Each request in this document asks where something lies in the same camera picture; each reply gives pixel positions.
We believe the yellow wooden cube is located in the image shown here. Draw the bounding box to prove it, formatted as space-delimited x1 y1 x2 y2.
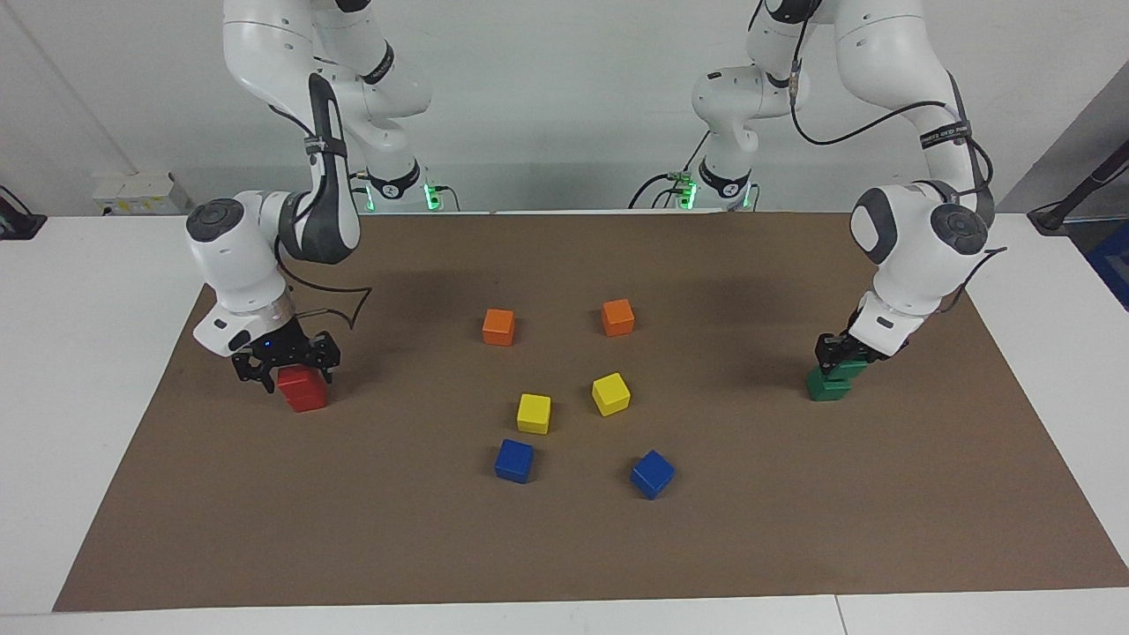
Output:
517 393 552 436
592 372 632 417

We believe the blue wooden cube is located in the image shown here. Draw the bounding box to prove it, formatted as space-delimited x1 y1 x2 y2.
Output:
494 438 535 484
630 450 677 501

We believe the black pole stand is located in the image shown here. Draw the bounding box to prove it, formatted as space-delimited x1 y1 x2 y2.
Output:
1028 139 1129 235

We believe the brown table mat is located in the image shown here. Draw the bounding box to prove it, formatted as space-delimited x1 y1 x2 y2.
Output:
51 212 1129 614

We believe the black base cable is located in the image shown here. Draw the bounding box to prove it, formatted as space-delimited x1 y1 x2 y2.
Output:
628 131 711 210

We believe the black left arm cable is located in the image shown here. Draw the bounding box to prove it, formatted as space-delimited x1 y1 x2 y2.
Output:
785 0 1008 318

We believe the black stand base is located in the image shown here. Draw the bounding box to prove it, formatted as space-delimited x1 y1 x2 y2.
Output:
0 185 48 241

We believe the blue box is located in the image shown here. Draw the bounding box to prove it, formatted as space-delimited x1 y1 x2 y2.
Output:
1087 220 1129 311

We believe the white socket box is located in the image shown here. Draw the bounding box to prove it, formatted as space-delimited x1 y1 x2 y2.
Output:
93 172 191 217

